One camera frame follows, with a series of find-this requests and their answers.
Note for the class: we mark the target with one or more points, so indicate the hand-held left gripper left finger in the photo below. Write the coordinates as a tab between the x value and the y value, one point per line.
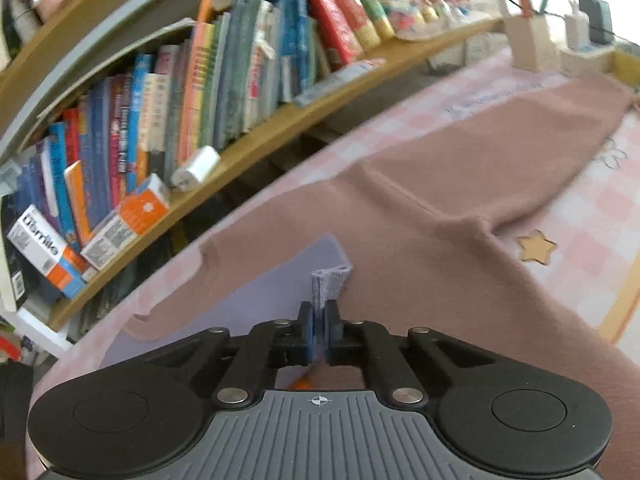
306	335

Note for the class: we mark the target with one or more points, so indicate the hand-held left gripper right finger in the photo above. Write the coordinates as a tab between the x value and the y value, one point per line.
332	332

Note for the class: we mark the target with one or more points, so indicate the pink and lavender sweater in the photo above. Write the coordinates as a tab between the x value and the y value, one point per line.
425	210

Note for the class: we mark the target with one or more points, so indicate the wooden bookshelf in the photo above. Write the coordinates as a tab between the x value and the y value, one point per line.
240	160

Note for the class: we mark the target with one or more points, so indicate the white charger block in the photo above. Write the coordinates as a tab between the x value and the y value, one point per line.
197	167

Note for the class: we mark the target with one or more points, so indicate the long white orange box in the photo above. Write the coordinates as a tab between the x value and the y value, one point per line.
130	220

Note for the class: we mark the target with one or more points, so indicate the flat blue packet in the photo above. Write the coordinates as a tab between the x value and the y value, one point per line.
340	80

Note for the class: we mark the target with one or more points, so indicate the row of colourful books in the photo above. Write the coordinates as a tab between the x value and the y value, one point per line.
150	110

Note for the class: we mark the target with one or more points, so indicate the white orange blue box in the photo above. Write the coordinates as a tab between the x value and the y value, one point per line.
40	245

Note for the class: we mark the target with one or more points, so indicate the pink checkered tablecloth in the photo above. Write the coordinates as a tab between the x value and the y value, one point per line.
590	220

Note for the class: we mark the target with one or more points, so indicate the beige pen holder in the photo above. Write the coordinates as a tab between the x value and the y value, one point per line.
530	42

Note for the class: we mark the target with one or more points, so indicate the white power strip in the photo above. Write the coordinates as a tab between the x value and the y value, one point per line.
585	60

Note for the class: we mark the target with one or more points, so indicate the white plugged charger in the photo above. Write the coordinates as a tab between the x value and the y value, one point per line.
576	30

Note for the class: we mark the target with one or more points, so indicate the yellow container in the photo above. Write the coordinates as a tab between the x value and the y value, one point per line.
629	65

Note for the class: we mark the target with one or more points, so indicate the dark grey power adapter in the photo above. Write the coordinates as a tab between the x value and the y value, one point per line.
597	20

